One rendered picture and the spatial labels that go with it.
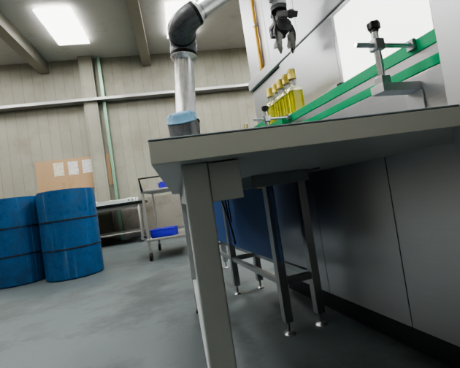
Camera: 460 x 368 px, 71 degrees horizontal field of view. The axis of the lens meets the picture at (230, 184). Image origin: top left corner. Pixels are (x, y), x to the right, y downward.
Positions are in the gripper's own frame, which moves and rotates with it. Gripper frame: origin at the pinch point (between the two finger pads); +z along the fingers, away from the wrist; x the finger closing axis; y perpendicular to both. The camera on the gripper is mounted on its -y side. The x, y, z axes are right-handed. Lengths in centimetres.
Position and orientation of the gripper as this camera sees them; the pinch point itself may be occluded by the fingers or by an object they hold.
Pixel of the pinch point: (287, 50)
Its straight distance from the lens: 155.6
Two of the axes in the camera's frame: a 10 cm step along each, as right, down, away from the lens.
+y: -3.0, 0.8, 9.5
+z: 1.4, 9.9, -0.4
